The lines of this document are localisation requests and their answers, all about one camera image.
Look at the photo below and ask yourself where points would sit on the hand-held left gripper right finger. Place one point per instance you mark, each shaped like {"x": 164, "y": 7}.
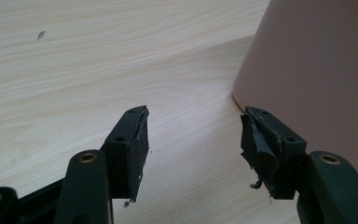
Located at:
{"x": 270, "y": 149}

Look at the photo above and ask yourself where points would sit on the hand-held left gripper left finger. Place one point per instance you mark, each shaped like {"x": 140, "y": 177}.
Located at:
{"x": 129, "y": 155}

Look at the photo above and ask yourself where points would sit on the pink plastic storage box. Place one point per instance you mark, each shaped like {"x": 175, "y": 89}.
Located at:
{"x": 317, "y": 62}

